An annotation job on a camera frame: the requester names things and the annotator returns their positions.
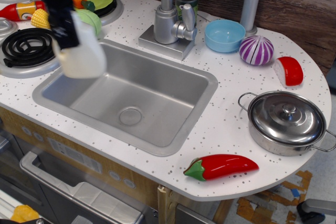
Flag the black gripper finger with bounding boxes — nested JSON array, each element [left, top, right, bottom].
[[51, 12, 79, 49]]

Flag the white detergent bottle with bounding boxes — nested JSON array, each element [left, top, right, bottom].
[[52, 11, 107, 79]]

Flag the grey toy sink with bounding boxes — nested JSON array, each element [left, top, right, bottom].
[[33, 39, 218, 156]]

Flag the yellow toy corn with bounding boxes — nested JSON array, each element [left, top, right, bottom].
[[30, 9, 50, 29]]

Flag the orange toy carrot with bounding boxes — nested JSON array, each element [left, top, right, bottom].
[[72, 0, 96, 12]]

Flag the green toy cabbage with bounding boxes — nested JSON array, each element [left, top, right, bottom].
[[76, 9, 102, 36]]

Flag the black coil front burner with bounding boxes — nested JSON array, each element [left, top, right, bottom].
[[1, 28, 59, 79]]

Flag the red toy ketchup bottle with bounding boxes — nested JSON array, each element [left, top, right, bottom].
[[0, 1, 46, 22]]

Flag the back-right burner under plate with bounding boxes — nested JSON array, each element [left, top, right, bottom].
[[100, 0, 124, 26]]

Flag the silver toy faucet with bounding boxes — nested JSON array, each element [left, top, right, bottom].
[[139, 0, 197, 60]]

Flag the dark green toy can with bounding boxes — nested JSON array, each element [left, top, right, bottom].
[[175, 0, 198, 20]]

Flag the light blue plastic bowl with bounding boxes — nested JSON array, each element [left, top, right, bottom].
[[205, 19, 246, 53]]

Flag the yellow object bottom left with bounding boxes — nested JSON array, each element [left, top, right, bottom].
[[10, 205, 39, 223]]

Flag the purple striped toy onion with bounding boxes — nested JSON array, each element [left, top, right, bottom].
[[238, 35, 274, 66]]

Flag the grey vertical pole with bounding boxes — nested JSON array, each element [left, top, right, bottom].
[[240, 0, 259, 36]]

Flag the red toy chili pepper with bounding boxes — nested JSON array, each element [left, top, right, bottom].
[[183, 154, 259, 182]]

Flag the red toy cheese wedge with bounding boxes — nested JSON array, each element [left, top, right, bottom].
[[274, 56, 303, 87]]

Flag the stainless steel pot with lid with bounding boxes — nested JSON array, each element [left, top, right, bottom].
[[238, 91, 335, 156]]

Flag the black caster wheel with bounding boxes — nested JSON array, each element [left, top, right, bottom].
[[296, 202, 326, 224]]

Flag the silver oven door handle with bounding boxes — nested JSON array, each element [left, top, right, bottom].
[[20, 152, 144, 223]]

